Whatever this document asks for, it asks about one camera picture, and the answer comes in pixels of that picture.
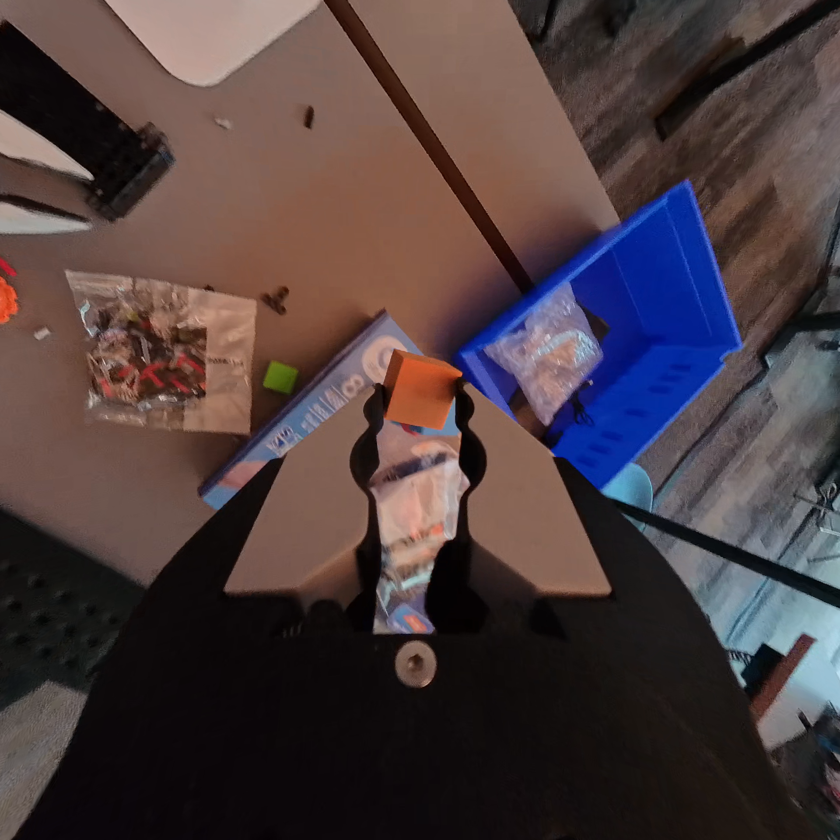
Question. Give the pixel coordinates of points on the round grey-blue stand base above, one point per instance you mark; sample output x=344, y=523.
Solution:
x=630, y=489

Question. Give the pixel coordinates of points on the green foam cube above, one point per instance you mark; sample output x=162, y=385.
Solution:
x=281, y=377

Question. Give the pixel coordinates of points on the black perforated brick plate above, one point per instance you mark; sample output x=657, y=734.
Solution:
x=85, y=131

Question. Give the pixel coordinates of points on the blue storage bin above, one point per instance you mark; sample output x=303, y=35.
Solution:
x=656, y=275

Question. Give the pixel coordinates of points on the dark chair seat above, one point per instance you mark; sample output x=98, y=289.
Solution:
x=52, y=604

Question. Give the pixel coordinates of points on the white stand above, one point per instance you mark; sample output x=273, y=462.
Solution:
x=210, y=33

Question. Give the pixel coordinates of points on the orange foam cube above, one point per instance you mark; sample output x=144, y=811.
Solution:
x=420, y=390

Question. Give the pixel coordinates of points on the black pole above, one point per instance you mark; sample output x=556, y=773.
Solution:
x=735, y=554

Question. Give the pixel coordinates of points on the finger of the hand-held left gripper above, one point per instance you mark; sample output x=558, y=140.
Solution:
x=33, y=216
x=33, y=148

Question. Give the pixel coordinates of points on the black ball connector piece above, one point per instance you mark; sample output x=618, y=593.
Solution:
x=275, y=300

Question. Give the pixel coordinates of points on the grey desk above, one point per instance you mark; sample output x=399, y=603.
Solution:
x=328, y=216

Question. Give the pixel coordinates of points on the bubble wrap packet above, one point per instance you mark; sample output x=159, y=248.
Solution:
x=544, y=354

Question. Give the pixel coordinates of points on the clear bag black red parts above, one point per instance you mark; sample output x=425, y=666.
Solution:
x=164, y=354

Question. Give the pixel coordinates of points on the small black device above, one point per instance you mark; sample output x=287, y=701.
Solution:
x=597, y=323

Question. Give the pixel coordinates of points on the clear bag of white parts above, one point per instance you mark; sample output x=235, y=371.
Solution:
x=413, y=499

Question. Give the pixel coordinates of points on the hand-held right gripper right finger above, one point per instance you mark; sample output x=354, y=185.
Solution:
x=531, y=525

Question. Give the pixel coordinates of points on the orange gear wheel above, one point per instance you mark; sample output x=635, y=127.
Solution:
x=6, y=298

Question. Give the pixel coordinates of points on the blue robot kit box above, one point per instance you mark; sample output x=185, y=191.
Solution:
x=308, y=420

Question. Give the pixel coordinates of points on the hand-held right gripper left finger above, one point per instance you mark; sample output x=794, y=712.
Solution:
x=308, y=518

